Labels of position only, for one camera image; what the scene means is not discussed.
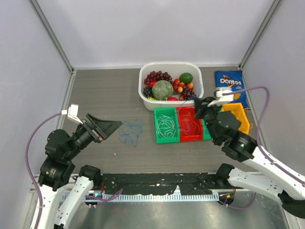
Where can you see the red plastic bin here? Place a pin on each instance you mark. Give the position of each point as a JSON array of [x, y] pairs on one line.
[[191, 129]]

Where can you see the white slotted cable duct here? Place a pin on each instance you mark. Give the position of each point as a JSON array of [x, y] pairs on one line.
[[176, 196]]

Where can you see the blue Doritos chip bag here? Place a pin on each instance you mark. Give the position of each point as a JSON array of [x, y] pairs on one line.
[[233, 80]]

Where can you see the white plastic fruit basket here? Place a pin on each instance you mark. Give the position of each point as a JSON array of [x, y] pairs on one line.
[[175, 69]]

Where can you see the right green plastic bin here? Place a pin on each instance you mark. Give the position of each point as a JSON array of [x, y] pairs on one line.
[[206, 134]]

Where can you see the green lime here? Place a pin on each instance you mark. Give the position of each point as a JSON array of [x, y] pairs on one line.
[[186, 78]]

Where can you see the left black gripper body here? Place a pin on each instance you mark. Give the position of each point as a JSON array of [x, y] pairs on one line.
[[82, 137]]

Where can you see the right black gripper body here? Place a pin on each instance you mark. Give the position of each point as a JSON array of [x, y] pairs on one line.
[[211, 111]]

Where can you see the yellow plastic bin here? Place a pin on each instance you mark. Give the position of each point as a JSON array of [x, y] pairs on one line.
[[238, 111]]

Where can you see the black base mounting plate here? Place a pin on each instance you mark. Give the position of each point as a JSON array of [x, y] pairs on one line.
[[160, 183]]

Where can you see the green plastic bin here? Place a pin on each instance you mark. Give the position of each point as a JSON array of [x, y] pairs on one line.
[[206, 134], [166, 125]]

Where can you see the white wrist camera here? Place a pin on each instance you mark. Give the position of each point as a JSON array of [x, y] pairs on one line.
[[72, 113], [223, 95]]

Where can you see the left green plastic bin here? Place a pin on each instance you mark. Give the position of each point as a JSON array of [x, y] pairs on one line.
[[166, 125]]

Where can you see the dark blue grape bunch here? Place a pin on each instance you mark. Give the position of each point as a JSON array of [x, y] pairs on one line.
[[147, 92]]

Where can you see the green speckled melon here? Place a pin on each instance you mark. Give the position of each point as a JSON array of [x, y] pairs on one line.
[[162, 90]]

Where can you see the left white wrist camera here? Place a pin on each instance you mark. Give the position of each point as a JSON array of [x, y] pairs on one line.
[[72, 113]]

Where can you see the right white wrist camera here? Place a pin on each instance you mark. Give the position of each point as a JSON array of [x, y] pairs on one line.
[[223, 95]]

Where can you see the red apple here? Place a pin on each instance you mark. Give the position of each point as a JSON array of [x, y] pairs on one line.
[[172, 99]]

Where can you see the dark red grape bunch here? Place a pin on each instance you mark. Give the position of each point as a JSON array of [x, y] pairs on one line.
[[186, 94]]

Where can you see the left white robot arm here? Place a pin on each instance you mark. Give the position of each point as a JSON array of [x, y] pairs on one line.
[[56, 170]]

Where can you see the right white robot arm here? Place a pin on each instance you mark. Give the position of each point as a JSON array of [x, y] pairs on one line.
[[279, 182]]

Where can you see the red yellow cherry cluster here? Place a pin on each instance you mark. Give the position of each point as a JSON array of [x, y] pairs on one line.
[[177, 85]]

